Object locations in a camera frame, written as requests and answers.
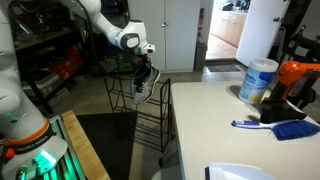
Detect white box on shelf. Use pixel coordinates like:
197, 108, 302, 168
31, 71, 69, 108

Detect white cabinet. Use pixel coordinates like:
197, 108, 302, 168
127, 0, 202, 74

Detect blue dust brush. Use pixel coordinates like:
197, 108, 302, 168
231, 119, 320, 142

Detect grey trash bin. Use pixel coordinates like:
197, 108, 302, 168
194, 33, 208, 72

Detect orange power tool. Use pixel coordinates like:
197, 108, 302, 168
269, 60, 320, 111

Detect wooden base board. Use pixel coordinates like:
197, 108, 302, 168
60, 109, 111, 180

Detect red wall fixture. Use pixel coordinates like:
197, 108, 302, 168
198, 7, 205, 27

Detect aluminium base frame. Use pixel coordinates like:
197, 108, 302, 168
33, 114, 86, 180

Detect black machine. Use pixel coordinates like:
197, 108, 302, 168
285, 25, 320, 68

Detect green box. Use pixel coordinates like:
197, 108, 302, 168
114, 55, 135, 75

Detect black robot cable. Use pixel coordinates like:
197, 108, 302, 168
74, 0, 99, 44

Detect white door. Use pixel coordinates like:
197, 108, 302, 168
235, 0, 291, 68

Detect black floor mat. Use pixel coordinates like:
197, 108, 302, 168
75, 111, 138, 180

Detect black wire shoe rack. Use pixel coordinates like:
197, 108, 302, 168
103, 64, 173, 154

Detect white wipes canister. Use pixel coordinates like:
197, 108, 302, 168
238, 58, 279, 105

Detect grey door mat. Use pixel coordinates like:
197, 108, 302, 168
205, 63, 242, 73

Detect red item on shelf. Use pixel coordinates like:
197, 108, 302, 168
49, 46, 84, 81

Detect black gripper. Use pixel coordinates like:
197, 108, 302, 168
134, 53, 153, 90

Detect wooden kitchen cabinets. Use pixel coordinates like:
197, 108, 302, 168
210, 9, 248, 48

